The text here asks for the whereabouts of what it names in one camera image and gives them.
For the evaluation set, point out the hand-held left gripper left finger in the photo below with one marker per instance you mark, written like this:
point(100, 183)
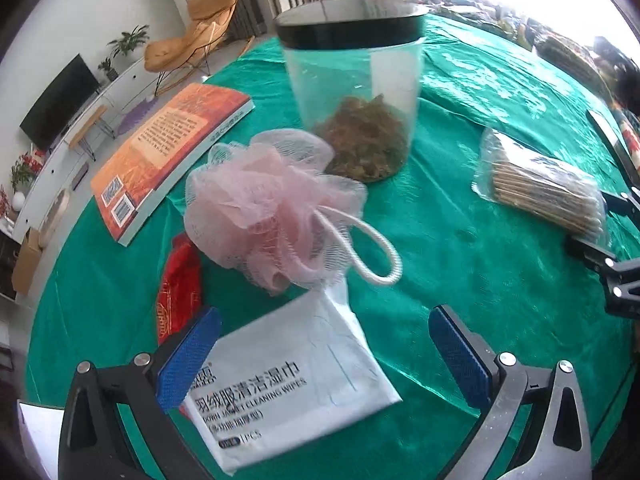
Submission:
point(190, 355)

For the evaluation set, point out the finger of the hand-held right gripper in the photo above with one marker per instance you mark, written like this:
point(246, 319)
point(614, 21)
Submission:
point(622, 285)
point(625, 201)

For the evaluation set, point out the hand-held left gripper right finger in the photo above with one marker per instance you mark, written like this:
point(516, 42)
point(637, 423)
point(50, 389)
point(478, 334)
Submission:
point(457, 355)

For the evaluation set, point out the cotton swabs pack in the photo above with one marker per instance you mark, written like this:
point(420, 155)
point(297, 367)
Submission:
point(540, 185)

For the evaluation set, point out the white cleaning wipes pack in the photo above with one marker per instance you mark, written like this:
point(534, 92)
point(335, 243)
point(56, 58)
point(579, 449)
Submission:
point(300, 375)

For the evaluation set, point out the pink mesh bath loofah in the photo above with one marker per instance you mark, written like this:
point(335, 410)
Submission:
point(265, 210)

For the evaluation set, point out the red packet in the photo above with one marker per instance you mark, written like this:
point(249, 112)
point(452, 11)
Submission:
point(177, 290)

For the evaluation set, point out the green tablecloth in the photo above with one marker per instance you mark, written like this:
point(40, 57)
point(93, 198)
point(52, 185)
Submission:
point(475, 270)

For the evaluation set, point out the white board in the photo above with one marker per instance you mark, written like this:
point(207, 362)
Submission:
point(37, 430)

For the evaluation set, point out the clutter pile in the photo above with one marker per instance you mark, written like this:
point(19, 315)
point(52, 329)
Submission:
point(550, 40)

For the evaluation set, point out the cardboard box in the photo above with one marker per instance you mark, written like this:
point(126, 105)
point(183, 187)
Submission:
point(27, 260)

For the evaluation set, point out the orange book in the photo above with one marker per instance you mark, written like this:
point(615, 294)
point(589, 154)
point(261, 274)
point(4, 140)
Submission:
point(165, 155)

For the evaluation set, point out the white vase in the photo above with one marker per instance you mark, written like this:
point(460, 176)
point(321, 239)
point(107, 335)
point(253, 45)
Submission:
point(18, 201)

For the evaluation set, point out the brown dried shreds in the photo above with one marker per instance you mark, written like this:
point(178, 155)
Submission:
point(365, 140)

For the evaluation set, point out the wooden bench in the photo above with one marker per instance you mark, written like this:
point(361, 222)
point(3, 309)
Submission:
point(90, 122)

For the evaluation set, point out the white television cabinet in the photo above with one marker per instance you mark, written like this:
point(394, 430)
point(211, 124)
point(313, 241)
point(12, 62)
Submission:
point(122, 90)

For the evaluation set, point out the black television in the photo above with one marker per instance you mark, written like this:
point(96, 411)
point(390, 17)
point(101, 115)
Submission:
point(57, 105)

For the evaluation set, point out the small potted green plant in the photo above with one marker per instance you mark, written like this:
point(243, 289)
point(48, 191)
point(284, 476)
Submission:
point(107, 69)

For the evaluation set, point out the clear container with black lid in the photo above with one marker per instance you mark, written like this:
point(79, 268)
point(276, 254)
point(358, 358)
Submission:
point(350, 70)

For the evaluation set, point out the large potted green plant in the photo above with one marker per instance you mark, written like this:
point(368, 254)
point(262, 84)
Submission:
point(129, 40)

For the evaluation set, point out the orange lounge chair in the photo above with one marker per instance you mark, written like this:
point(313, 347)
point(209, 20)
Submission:
point(200, 25)

